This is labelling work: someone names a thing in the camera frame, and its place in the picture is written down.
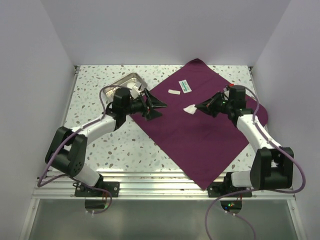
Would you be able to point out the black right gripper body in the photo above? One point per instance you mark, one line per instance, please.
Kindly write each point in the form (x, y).
(222, 105)

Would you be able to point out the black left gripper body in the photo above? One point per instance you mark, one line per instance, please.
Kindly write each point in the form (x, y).
(138, 106)

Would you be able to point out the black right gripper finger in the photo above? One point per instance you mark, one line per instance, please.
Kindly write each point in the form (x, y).
(212, 113)
(206, 106)

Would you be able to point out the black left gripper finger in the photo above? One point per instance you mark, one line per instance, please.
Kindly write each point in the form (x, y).
(151, 114)
(152, 101)

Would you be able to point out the small white plaster packet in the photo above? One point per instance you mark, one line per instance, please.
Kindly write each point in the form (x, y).
(174, 92)

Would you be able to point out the green white dressing packet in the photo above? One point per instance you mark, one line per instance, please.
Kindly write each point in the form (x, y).
(185, 86)

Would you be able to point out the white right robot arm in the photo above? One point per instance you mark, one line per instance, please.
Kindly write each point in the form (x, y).
(272, 168)

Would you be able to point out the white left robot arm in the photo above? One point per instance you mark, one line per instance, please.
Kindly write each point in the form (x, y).
(67, 151)

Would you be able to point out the white gauze pad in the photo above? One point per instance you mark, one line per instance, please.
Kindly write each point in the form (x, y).
(135, 88)
(191, 109)

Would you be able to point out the purple cloth mat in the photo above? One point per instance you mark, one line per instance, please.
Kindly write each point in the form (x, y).
(202, 146)

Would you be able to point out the stainless steel tray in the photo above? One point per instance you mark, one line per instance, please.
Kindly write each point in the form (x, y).
(134, 77)

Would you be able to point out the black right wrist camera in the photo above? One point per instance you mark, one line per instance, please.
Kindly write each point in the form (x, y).
(237, 94)

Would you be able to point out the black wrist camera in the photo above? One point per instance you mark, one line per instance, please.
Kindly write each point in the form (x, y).
(237, 94)
(121, 99)

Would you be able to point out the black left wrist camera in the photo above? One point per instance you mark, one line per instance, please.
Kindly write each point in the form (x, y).
(121, 99)

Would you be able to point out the aluminium table edge rail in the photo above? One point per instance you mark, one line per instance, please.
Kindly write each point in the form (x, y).
(133, 186)

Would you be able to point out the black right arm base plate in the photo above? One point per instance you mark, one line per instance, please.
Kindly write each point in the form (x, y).
(218, 189)

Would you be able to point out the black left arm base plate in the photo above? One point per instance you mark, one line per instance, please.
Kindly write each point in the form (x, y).
(102, 189)

